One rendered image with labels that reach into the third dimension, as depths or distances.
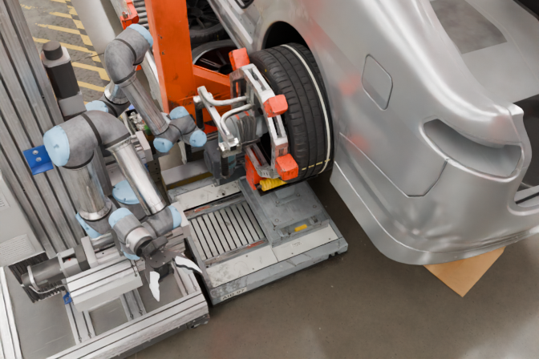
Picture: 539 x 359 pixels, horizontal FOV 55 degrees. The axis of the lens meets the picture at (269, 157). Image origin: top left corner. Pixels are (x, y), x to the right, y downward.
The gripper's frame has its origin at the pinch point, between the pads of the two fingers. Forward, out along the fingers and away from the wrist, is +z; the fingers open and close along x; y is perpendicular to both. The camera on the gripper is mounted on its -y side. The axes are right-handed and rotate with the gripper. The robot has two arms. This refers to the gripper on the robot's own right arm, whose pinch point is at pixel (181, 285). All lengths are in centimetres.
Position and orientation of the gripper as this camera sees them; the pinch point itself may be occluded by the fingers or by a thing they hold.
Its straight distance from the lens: 156.2
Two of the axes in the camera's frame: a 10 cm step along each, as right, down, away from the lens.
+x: -7.3, 3.9, -5.6
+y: -1.3, 7.3, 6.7
